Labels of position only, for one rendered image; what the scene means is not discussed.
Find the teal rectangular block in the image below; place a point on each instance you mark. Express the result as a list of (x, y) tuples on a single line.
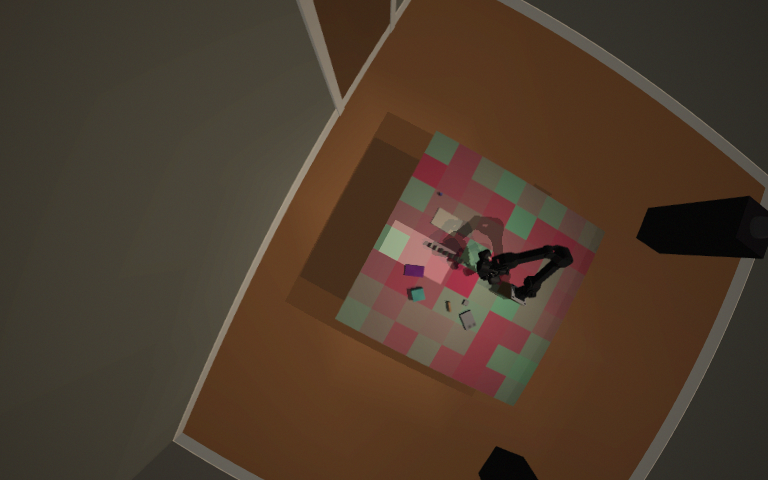
[(418, 294)]

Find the purple rectangular block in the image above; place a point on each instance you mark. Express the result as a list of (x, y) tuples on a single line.
[(413, 270)]

